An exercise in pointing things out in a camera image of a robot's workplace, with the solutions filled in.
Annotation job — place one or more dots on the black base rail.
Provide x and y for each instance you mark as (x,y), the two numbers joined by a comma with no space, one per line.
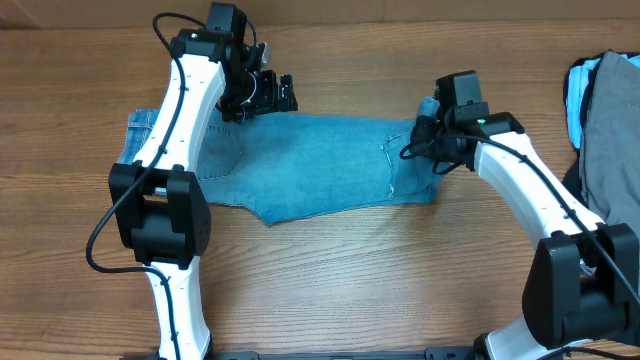
(340,355)

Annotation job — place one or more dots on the grey folded garment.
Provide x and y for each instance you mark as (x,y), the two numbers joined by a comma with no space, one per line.
(609,155)

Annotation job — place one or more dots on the black folded garment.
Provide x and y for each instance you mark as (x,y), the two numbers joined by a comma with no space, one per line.
(572,179)

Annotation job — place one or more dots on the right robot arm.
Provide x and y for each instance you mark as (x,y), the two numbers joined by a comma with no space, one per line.
(583,284)

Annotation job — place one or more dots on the light blue denim jeans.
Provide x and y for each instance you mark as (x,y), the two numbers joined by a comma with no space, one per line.
(289,166)

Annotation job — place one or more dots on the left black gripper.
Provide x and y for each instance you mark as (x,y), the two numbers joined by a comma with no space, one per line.
(268,99)

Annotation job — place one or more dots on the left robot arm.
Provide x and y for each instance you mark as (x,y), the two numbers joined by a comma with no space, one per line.
(158,204)

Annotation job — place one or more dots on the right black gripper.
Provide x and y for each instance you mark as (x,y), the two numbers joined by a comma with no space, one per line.
(428,153)

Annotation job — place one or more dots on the light blue folded garment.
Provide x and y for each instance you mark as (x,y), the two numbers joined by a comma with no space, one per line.
(578,89)

